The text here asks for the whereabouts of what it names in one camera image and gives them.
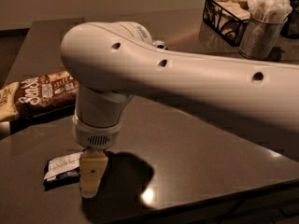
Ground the brown yellow chip bag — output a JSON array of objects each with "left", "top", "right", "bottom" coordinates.
[{"left": 0, "top": 71, "right": 78, "bottom": 122}]

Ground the black wire napkin holder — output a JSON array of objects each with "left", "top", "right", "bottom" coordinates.
[{"left": 203, "top": 0, "right": 250, "bottom": 47}]

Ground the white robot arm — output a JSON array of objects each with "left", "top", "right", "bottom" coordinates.
[{"left": 61, "top": 22, "right": 299, "bottom": 161}]

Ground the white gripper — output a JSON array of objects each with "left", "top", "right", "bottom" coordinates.
[{"left": 73, "top": 115, "right": 122, "bottom": 199}]

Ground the metal cup with packets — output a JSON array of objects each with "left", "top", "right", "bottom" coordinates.
[{"left": 239, "top": 0, "right": 292, "bottom": 60}]

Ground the blueberry rxbar wrapper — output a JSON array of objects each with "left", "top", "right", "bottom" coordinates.
[{"left": 43, "top": 152, "right": 81, "bottom": 190}]

